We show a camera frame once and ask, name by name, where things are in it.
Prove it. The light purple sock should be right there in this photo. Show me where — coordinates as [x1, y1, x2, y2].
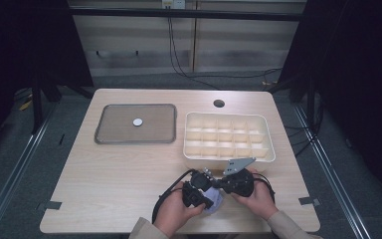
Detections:
[203, 186, 224, 214]

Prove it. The black floor cable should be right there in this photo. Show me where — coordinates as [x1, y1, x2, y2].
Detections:
[185, 67, 284, 81]

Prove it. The grey tape strip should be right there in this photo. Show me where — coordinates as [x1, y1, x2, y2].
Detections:
[297, 195, 322, 207]
[36, 200, 63, 212]

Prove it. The person's left hand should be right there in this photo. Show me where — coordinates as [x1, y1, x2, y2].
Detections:
[152, 190, 207, 239]

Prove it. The yellow object on floor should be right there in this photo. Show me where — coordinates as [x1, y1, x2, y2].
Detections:
[18, 99, 34, 112]

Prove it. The aluminium floor rail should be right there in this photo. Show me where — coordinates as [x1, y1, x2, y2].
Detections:
[0, 99, 60, 239]
[292, 104, 373, 239]

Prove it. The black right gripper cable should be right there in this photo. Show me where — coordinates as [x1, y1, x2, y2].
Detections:
[253, 171, 277, 204]

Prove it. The black horizontal bar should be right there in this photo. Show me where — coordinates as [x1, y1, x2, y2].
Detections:
[69, 7, 305, 23]

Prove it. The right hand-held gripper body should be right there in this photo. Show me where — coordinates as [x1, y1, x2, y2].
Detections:
[224, 156, 258, 197]

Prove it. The white divided organizer box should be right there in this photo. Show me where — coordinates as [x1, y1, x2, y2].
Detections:
[182, 111, 277, 172]

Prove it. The black curtain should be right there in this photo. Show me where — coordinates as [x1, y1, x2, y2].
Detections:
[277, 0, 382, 208]
[0, 0, 95, 167]

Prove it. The black cable bundle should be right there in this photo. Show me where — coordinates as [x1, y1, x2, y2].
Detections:
[284, 122, 323, 157]

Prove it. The white wall socket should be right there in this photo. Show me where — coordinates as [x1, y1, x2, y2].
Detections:
[160, 0, 187, 10]

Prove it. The gray metal tray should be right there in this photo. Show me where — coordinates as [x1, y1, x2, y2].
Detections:
[94, 103, 178, 145]

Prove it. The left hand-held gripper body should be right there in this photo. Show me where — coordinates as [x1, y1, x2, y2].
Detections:
[181, 167, 215, 209]

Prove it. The black hanging cable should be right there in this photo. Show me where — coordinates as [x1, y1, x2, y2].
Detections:
[167, 16, 222, 91]

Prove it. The person's right hand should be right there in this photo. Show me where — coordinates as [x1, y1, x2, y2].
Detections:
[231, 167, 280, 221]

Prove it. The black metal stand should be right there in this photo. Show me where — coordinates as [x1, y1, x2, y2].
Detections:
[29, 74, 63, 135]

